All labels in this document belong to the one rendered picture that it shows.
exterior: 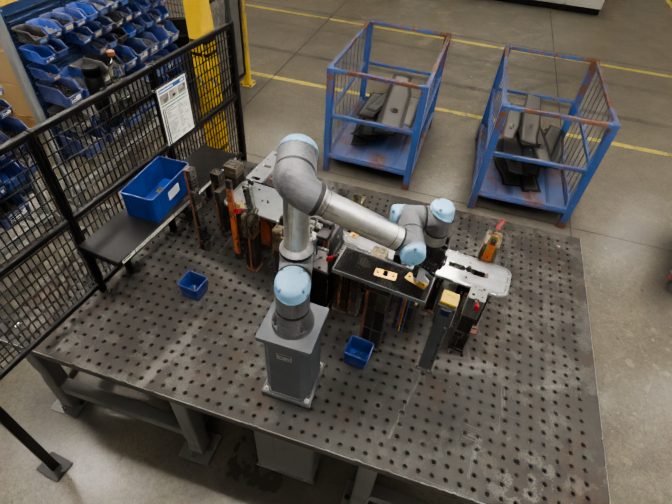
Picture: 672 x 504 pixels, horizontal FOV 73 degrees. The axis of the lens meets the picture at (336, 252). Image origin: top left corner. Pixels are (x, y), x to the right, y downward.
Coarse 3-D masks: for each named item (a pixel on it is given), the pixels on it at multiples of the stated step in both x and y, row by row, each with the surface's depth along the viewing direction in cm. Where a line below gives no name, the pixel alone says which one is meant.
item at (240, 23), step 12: (216, 0) 418; (240, 0) 459; (216, 12) 424; (240, 12) 464; (216, 24) 430; (240, 24) 471; (216, 36) 434; (240, 36) 479; (240, 48) 486; (228, 60) 470; (240, 60) 493; (240, 72) 501; (228, 84) 482; (252, 84) 524
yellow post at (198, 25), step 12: (192, 0) 216; (204, 0) 219; (192, 12) 220; (204, 12) 221; (192, 24) 224; (204, 24) 224; (192, 36) 229; (204, 60) 235; (216, 60) 242; (216, 84) 248; (204, 108) 256; (216, 120) 260; (216, 144) 271
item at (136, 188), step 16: (160, 160) 218; (176, 160) 215; (144, 176) 210; (160, 176) 222; (176, 176) 206; (128, 192) 201; (144, 192) 213; (160, 192) 197; (176, 192) 210; (128, 208) 202; (144, 208) 198; (160, 208) 201
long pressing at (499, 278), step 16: (240, 192) 226; (256, 192) 226; (272, 192) 227; (272, 208) 218; (320, 224) 212; (352, 240) 206; (368, 240) 206; (448, 256) 202; (464, 256) 203; (448, 272) 195; (464, 272) 196; (496, 272) 197; (496, 288) 190
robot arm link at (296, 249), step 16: (288, 144) 124; (304, 144) 124; (304, 160) 119; (288, 208) 136; (288, 224) 141; (304, 224) 141; (288, 240) 146; (304, 240) 146; (288, 256) 149; (304, 256) 150
